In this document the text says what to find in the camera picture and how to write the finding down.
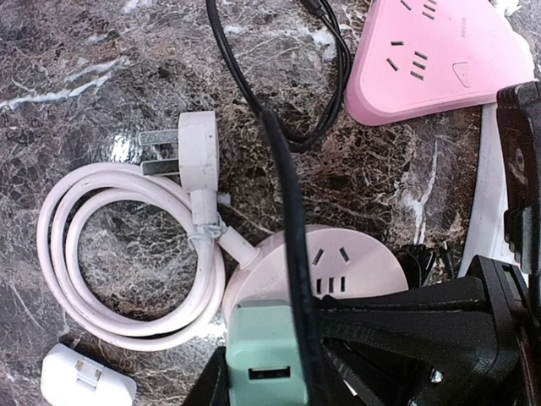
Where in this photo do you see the beige coiled cord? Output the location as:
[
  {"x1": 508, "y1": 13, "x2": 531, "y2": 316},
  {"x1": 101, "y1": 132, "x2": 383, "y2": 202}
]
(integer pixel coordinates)
[{"x1": 36, "y1": 111, "x2": 263, "y2": 352}]

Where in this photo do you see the long white power strip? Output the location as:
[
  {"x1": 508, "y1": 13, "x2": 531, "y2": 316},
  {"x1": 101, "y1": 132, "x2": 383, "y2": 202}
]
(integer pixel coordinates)
[{"x1": 458, "y1": 104, "x2": 513, "y2": 277}]

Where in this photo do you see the pink triangular power strip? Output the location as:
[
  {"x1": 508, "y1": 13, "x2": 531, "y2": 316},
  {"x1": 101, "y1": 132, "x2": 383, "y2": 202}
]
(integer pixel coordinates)
[{"x1": 345, "y1": 0, "x2": 534, "y2": 126}]

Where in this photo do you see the black green-charger cable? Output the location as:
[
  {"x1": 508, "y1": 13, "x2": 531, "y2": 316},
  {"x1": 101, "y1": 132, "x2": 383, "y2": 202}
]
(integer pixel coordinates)
[{"x1": 205, "y1": 0, "x2": 329, "y2": 406}]

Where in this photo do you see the black adapter cable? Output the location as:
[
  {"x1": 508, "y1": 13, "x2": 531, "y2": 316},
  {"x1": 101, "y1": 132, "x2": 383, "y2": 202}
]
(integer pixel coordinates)
[{"x1": 287, "y1": 0, "x2": 354, "y2": 153}]

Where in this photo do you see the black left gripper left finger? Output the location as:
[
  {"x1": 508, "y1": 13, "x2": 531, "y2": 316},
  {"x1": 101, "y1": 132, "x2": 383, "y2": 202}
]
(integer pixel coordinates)
[{"x1": 183, "y1": 347, "x2": 230, "y2": 406}]

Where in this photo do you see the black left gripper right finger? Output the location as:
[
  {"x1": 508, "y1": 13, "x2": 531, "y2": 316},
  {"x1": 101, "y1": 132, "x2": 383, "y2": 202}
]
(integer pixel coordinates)
[{"x1": 316, "y1": 256, "x2": 528, "y2": 405}]

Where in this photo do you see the white square plug adapter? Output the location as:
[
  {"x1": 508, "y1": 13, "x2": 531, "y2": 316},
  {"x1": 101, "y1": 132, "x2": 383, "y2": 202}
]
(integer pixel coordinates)
[{"x1": 41, "y1": 343, "x2": 137, "y2": 406}]

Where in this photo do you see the round pink power socket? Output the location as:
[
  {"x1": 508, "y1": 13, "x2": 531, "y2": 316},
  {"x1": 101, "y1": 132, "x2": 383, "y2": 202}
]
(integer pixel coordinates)
[{"x1": 221, "y1": 225, "x2": 408, "y2": 319}]

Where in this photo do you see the green charger plug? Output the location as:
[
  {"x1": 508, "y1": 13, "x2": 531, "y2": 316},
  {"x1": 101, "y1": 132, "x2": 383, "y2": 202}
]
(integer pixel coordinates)
[{"x1": 226, "y1": 301, "x2": 308, "y2": 406}]

